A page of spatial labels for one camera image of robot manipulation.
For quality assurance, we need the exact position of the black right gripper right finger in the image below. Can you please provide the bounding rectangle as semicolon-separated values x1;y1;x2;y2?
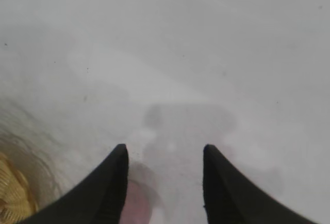
202;144;322;224

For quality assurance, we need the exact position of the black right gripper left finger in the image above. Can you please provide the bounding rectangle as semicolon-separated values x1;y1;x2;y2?
18;143;129;224

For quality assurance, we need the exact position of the pink peach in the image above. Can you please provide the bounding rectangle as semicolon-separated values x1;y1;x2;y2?
120;179;157;224

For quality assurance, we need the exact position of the yellow woven wicker basket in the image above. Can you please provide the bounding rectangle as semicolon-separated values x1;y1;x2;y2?
0;151;40;224

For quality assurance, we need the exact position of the transparent plastic doily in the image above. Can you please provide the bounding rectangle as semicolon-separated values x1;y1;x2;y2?
0;97;68;209

